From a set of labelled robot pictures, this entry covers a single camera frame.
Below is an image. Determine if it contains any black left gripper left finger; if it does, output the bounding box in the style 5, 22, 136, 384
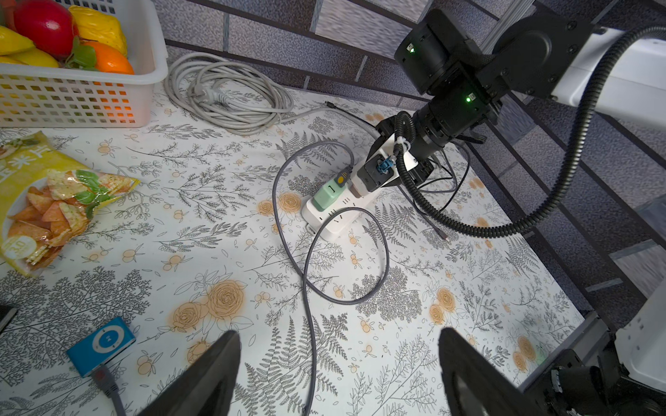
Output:
140, 330, 241, 416

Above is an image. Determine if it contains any blue mp3 player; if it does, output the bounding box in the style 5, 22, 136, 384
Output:
66, 317, 136, 378

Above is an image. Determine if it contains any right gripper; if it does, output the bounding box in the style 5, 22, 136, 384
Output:
367, 117, 453, 187

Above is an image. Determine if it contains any yellow plastic banana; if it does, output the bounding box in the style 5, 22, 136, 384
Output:
0, 26, 60, 69

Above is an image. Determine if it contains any coiled grey cable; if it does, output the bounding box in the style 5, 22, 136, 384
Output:
163, 50, 334, 137

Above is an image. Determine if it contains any pink charger plug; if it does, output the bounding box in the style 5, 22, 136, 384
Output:
350, 173, 371, 199

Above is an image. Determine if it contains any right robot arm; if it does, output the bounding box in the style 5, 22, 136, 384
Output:
390, 10, 665, 415

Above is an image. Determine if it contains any yellow plastic corn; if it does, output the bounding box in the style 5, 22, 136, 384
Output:
69, 5, 128, 57

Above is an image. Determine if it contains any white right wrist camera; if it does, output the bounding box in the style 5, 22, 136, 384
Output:
353, 149, 400, 193

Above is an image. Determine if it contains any green charger plug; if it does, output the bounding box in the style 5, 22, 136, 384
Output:
312, 174, 346, 211

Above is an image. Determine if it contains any white power strip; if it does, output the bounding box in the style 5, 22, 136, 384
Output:
301, 182, 380, 243

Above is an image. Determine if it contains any yellow corn chips bag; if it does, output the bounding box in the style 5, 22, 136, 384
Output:
1, 132, 139, 276

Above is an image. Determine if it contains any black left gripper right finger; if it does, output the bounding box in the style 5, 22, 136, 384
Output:
438, 328, 544, 415

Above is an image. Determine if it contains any white plastic fruit basket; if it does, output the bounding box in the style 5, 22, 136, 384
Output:
1, 1, 168, 128

